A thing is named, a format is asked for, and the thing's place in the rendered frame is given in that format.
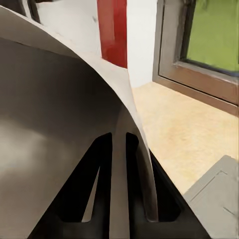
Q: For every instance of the countertop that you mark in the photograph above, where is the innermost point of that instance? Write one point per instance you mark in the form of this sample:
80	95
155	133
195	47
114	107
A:
186	136

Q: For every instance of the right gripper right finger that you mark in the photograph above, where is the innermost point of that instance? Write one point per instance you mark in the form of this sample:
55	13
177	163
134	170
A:
176	220

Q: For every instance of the coffee maker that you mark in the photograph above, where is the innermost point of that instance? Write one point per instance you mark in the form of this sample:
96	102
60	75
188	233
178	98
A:
75	19

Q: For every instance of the paper coffee filter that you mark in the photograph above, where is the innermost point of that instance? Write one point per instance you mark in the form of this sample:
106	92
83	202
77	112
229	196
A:
56	98

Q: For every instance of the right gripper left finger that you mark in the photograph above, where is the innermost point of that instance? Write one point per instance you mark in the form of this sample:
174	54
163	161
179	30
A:
63	218

